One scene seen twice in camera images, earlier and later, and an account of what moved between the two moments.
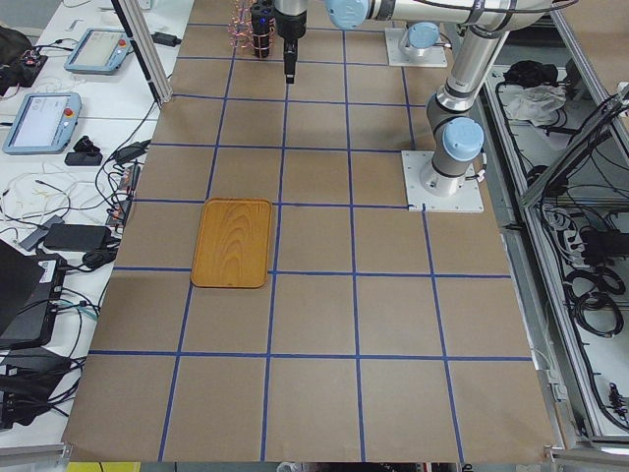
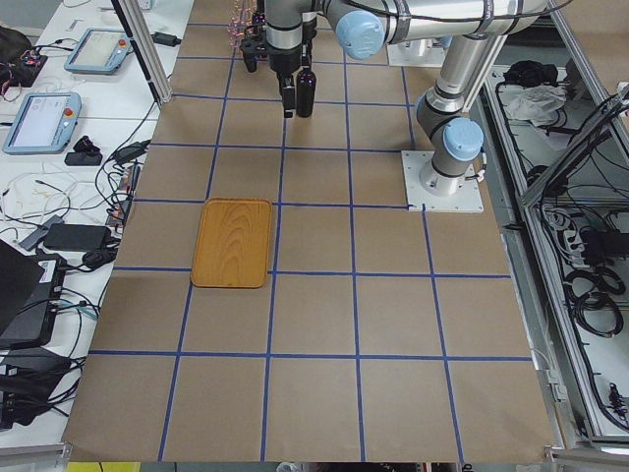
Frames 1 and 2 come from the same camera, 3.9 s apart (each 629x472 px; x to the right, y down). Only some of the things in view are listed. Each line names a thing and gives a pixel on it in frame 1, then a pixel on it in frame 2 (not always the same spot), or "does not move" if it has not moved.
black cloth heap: [528, 73] does not move
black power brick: [81, 237] does not move
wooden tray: [232, 244] does not move
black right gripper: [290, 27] -> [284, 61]
